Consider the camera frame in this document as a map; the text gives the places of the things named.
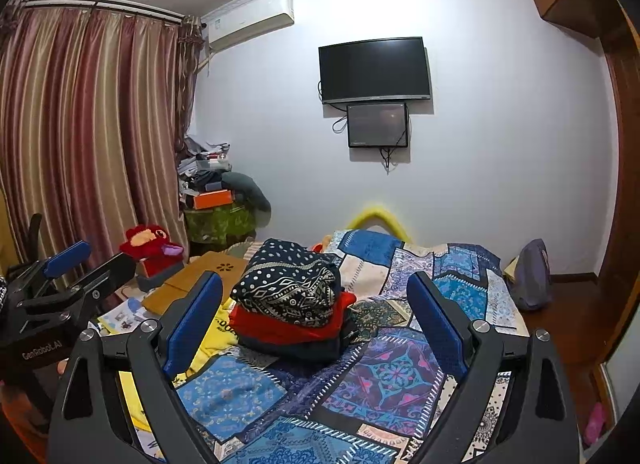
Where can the small black wall monitor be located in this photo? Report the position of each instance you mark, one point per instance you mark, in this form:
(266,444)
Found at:
(377,124)

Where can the striped red beige curtain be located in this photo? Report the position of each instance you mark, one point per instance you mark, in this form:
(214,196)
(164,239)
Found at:
(90,134)

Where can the yellow curved foam tube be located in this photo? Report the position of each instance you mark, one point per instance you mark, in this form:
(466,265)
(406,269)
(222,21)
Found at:
(377,216)

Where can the red folded garment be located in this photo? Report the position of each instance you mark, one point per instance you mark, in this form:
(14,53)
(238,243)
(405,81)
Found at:
(280,326)

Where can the black wall television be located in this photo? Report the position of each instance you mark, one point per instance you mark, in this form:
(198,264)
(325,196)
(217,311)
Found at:
(375,69)

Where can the red plush toy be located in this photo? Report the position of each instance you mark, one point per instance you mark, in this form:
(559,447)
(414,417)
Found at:
(145,239)

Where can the curtain rod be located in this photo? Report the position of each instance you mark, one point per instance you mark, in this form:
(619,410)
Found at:
(100,5)

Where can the printed paper leaflet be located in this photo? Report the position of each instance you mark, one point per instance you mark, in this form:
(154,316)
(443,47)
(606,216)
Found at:
(122,316)

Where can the orange box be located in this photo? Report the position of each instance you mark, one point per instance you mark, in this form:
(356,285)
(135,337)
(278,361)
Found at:
(212,199)

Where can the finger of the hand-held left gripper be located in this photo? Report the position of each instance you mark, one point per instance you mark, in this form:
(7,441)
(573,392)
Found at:
(67,256)
(107,279)

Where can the grey backpack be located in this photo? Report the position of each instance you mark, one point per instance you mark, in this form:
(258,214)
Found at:
(532,279)

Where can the yellow garment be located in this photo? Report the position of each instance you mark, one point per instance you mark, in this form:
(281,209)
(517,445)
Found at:
(215,339)

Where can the pile of clutter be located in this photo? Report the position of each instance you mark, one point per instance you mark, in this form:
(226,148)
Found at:
(200,164)

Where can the dark folded garment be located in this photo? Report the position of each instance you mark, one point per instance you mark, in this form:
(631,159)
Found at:
(300,349)

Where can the blue patchwork quilt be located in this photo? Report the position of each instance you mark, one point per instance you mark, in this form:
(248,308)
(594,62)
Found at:
(400,374)

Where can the pink slipper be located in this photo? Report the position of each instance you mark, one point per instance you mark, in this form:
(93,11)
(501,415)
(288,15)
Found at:
(595,421)

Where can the brown cardboard box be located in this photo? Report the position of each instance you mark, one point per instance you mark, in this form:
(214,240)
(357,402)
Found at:
(200,274)

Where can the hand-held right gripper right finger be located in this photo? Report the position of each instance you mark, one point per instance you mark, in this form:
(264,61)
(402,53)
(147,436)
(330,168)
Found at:
(440,329)

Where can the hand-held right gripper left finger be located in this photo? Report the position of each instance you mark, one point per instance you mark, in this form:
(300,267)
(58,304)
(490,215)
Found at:
(192,329)

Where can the white air conditioner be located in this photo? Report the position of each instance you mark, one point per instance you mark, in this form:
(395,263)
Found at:
(250,19)

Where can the navy patterned hooded jacket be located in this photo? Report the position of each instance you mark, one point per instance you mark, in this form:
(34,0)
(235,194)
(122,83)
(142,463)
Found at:
(285,279)

